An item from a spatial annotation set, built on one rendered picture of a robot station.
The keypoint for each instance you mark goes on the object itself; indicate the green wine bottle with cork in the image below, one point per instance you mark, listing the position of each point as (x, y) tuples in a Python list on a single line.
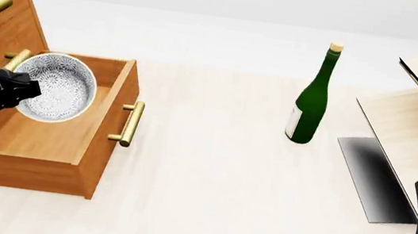
[(307, 111)]

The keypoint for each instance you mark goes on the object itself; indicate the patterned grey-white bowl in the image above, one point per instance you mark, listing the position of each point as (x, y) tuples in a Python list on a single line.
[(62, 87)]

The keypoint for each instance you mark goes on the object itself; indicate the open wooden drawer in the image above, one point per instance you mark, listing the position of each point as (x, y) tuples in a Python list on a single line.
[(42, 138)]

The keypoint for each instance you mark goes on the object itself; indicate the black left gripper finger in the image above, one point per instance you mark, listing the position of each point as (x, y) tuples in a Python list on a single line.
[(17, 86)]

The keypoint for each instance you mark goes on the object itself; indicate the pale wooden wine rack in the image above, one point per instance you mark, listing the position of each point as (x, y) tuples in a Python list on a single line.
[(404, 123)]

